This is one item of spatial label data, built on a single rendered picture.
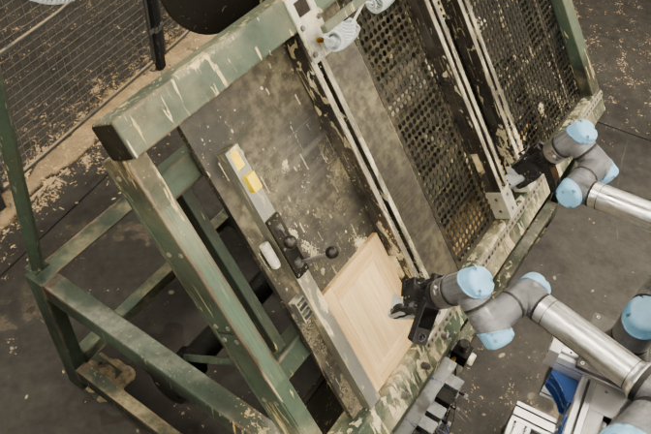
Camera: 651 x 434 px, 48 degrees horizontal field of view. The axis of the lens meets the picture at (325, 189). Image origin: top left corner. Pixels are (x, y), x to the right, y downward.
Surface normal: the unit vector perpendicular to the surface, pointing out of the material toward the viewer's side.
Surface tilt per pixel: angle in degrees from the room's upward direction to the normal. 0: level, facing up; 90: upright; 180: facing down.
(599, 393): 0
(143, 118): 57
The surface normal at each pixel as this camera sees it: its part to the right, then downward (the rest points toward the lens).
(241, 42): 0.71, 0.00
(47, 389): 0.04, -0.68
